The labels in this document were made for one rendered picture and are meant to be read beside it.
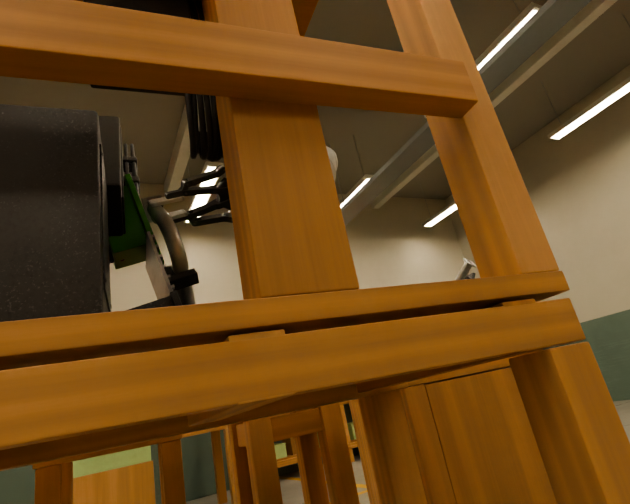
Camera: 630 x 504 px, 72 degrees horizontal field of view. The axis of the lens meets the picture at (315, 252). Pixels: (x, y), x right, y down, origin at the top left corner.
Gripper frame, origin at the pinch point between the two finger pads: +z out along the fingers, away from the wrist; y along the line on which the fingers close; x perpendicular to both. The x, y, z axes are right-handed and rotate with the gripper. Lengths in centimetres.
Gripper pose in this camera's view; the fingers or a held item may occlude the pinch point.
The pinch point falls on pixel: (167, 208)
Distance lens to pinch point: 97.4
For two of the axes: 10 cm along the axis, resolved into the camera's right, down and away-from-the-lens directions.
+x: 5.4, 3.5, -7.6
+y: -0.5, -8.9, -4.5
